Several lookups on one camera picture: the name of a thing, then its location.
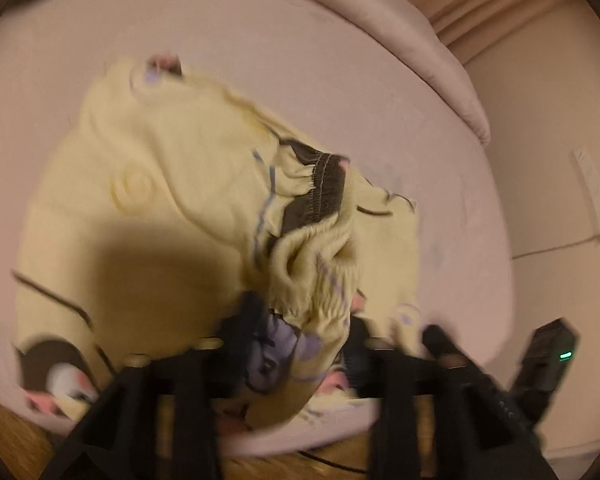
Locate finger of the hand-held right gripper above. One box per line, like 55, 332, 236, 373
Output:
422, 324, 532, 427

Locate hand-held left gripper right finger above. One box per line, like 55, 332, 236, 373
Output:
341, 316, 559, 480

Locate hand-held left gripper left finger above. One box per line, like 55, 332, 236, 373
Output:
40, 291, 277, 480

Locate yellow cartoon print pants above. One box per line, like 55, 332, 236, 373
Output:
12, 55, 424, 428

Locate white power strip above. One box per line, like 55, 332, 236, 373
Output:
570, 147, 600, 237

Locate bed with pink sheet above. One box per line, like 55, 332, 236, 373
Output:
0, 0, 517, 457

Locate pink duvet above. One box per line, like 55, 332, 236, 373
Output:
215, 0, 492, 149

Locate pink curtain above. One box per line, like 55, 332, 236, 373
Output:
385, 0, 587, 67

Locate black floor cable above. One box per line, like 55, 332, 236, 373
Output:
295, 447, 372, 476

